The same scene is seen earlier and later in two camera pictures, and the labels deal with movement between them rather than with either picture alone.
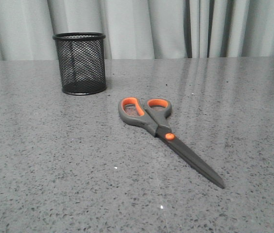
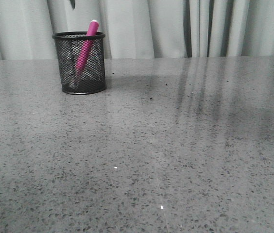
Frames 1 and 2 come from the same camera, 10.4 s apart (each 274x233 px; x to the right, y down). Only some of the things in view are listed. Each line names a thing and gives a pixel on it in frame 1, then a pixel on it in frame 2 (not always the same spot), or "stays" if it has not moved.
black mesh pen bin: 81,58 stays
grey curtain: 24,30 stays
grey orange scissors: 153,116 -> 73,3
